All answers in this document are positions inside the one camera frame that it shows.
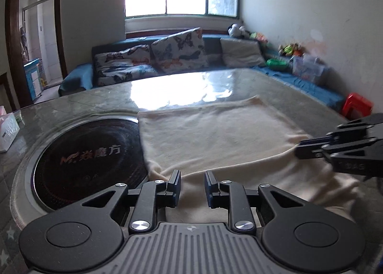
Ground butterfly print cushion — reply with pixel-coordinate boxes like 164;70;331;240
151;28;209;74
94;45;160;86

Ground beige knit garment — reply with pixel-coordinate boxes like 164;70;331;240
138;97;360;223

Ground red plastic stool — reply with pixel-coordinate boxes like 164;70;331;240
341;92;373;117

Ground blue white storage box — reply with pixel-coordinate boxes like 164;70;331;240
23;59;42;102

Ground pink white tissue box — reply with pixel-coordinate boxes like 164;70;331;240
0;105;19;153

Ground grey plain cushion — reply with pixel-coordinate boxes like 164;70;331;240
220;38;265;68

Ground dark wooden door frame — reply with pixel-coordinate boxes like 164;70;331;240
5;0;68;108

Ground clear plastic toy bin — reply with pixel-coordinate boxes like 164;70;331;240
292;56;329;86

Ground dark blue sofa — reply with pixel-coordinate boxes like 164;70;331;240
58;28;345;112

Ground left butterfly print cushion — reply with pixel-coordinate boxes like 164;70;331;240
94;45;160;86

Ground green plastic bowl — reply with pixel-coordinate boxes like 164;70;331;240
266;59;290;72

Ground black round induction cooktop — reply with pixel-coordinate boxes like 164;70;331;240
31;116;147;212

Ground right butterfly print cushion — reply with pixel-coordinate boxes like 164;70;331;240
151;28;209;74

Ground colourful plush toys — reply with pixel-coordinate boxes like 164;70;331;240
278;43;305;57

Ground black white plush toy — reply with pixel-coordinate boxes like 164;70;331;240
228;24;250;39

